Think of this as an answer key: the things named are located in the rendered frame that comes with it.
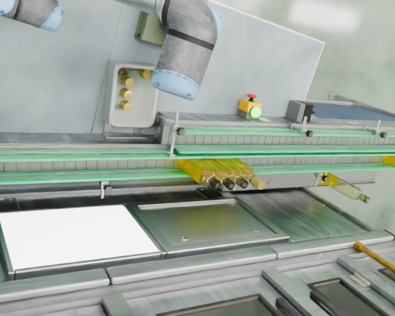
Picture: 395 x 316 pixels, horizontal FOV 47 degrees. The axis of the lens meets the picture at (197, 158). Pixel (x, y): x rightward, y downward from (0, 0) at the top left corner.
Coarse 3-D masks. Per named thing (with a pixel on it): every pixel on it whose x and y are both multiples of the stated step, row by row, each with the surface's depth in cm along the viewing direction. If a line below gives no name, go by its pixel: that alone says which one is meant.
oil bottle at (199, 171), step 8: (184, 160) 170; (192, 160) 169; (200, 160) 170; (184, 168) 171; (192, 168) 165; (200, 168) 162; (208, 168) 163; (192, 176) 165; (200, 176) 161; (208, 176) 159; (208, 184) 161
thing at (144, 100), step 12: (132, 72) 167; (120, 84) 166; (144, 84) 171; (120, 96) 168; (132, 96) 170; (144, 96) 172; (156, 96) 167; (120, 108) 170; (132, 108) 172; (144, 108) 174; (120, 120) 167; (132, 120) 170; (144, 120) 172
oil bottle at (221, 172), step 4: (204, 160) 173; (208, 160) 173; (212, 160) 174; (208, 164) 168; (212, 164) 169; (216, 164) 170; (212, 168) 166; (216, 168) 166; (220, 168) 167; (216, 172) 163; (220, 172) 163; (224, 172) 164; (228, 172) 165; (216, 176) 163; (220, 176) 162; (224, 176) 163; (228, 176) 164; (220, 180) 162
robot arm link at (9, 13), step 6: (0, 0) 104; (6, 0) 105; (12, 0) 106; (18, 0) 108; (0, 6) 105; (6, 6) 105; (12, 6) 106; (0, 12) 105; (6, 12) 106; (12, 12) 109; (12, 18) 111
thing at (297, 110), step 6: (294, 102) 206; (300, 102) 208; (306, 102) 210; (288, 108) 210; (294, 108) 206; (300, 108) 203; (306, 108) 205; (312, 108) 207; (288, 114) 210; (294, 114) 206; (300, 114) 205; (306, 114) 206; (300, 120) 206
